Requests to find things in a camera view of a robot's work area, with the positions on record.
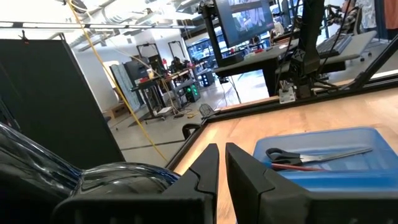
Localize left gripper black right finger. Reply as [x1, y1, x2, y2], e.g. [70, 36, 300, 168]
[225, 142, 398, 224]

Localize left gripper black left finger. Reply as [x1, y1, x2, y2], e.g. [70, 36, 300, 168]
[51, 142, 220, 224]

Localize black-handled steel scissors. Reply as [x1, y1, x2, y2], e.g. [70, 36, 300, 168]
[266, 147, 373, 166]

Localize translucent blue supply box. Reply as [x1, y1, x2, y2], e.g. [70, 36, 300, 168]
[253, 126, 398, 192]

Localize cardboard box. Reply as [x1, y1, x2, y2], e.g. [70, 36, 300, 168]
[104, 102, 131, 119]

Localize black curved object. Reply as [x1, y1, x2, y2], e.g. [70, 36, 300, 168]
[182, 123, 201, 140]

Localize computer case green lights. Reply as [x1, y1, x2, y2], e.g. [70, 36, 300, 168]
[185, 83, 201, 103]

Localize white connector block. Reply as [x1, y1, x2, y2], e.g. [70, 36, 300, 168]
[278, 86, 296, 105]

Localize cluttered workbench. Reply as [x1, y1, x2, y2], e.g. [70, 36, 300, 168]
[130, 62, 203, 121]

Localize blue patterned panel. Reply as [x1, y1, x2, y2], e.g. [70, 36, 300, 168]
[109, 63, 141, 112]

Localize black monitor stand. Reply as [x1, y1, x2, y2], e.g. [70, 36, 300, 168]
[198, 1, 245, 68]

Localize dark keyboard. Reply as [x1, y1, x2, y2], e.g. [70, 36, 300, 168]
[316, 32, 354, 59]

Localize large flat monitor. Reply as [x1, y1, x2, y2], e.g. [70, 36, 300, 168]
[213, 0, 276, 48]

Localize black folding partition screen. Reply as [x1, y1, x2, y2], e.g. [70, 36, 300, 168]
[0, 39, 126, 170]

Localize grey keyboard tray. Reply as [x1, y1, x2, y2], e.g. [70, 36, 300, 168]
[313, 30, 377, 65]

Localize person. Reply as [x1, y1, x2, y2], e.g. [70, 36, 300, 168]
[356, 0, 379, 30]
[326, 0, 363, 34]

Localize long white light bar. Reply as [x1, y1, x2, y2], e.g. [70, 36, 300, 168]
[0, 21, 197, 30]

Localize black spring clip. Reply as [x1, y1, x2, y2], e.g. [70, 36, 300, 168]
[17, 30, 30, 45]

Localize black wire basket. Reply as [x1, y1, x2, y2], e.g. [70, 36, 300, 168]
[198, 103, 220, 118]

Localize yellow hanging cable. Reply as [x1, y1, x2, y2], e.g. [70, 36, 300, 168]
[67, 0, 169, 162]

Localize black diagonal frame strut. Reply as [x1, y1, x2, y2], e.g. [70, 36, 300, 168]
[341, 33, 398, 91]

